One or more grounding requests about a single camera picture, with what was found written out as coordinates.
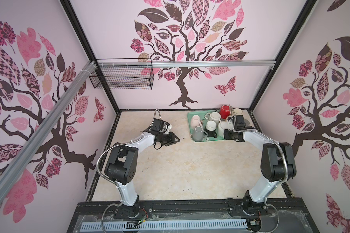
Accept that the grey mug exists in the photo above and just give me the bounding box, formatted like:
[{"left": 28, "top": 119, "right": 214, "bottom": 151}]
[{"left": 192, "top": 126, "right": 208, "bottom": 142}]

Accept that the black and white mug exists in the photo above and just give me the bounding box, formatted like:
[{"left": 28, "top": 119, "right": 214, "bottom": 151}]
[{"left": 205, "top": 120, "right": 218, "bottom": 138}]

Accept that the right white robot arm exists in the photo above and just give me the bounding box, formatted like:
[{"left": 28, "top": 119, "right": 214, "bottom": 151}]
[{"left": 224, "top": 116, "right": 297, "bottom": 208}]

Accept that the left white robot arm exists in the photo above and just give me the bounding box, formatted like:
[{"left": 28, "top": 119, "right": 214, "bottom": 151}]
[{"left": 98, "top": 118, "right": 180, "bottom": 207}]

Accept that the cream mug back right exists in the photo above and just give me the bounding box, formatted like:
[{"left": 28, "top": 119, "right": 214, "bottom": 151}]
[{"left": 233, "top": 108, "right": 243, "bottom": 116}]

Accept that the red mug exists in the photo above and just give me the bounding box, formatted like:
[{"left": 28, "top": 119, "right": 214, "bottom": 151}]
[{"left": 219, "top": 105, "right": 230, "bottom": 120}]

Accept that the pale pink mug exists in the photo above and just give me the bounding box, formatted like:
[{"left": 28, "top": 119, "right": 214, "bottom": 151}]
[{"left": 190, "top": 115, "right": 203, "bottom": 130}]

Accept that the mint green floral tray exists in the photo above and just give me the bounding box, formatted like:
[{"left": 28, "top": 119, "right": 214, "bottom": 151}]
[{"left": 187, "top": 110, "right": 226, "bottom": 142}]

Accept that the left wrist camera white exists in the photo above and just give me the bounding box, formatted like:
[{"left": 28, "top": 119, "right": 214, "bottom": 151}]
[{"left": 162, "top": 122, "right": 172, "bottom": 135}]

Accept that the white mug with handle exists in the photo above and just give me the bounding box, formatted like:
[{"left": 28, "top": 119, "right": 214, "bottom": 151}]
[{"left": 209, "top": 112, "right": 222, "bottom": 124}]

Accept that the black wire basket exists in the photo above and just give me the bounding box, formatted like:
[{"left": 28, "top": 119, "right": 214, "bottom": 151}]
[{"left": 89, "top": 58, "right": 154, "bottom": 90}]

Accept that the aluminium rail back wall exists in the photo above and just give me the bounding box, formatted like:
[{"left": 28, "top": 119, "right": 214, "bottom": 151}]
[{"left": 98, "top": 60, "right": 276, "bottom": 68}]

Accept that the aluminium rail wall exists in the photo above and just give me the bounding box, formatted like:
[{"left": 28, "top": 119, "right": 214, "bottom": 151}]
[
  {"left": 98, "top": 60, "right": 276, "bottom": 68},
  {"left": 0, "top": 61, "right": 96, "bottom": 204}
]

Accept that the white slotted cable duct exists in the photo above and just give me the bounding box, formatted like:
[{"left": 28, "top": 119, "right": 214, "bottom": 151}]
[{"left": 80, "top": 219, "right": 248, "bottom": 233}]

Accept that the black right corner post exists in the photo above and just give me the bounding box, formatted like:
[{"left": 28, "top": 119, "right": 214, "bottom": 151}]
[{"left": 248, "top": 0, "right": 318, "bottom": 113}]

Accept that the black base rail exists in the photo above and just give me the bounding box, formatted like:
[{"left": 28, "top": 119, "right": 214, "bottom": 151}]
[{"left": 68, "top": 198, "right": 318, "bottom": 233}]

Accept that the aluminium rail left wall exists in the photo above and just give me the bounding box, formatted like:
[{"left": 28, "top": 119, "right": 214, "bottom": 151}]
[{"left": 0, "top": 61, "right": 96, "bottom": 204}]

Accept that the black corner frame post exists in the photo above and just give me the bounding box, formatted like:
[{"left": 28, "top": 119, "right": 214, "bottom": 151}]
[{"left": 60, "top": 0, "right": 120, "bottom": 115}]

